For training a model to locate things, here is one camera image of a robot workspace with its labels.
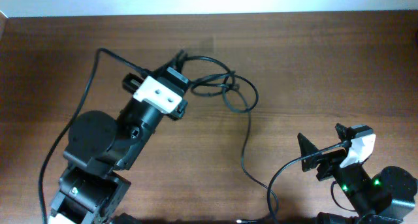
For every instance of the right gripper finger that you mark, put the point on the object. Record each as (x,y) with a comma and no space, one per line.
(341,132)
(308,152)

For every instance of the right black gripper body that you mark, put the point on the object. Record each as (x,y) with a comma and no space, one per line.
(327,163)

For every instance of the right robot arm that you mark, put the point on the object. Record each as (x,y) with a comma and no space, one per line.
(386,197)

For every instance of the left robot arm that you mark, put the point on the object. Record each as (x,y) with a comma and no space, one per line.
(99,145)

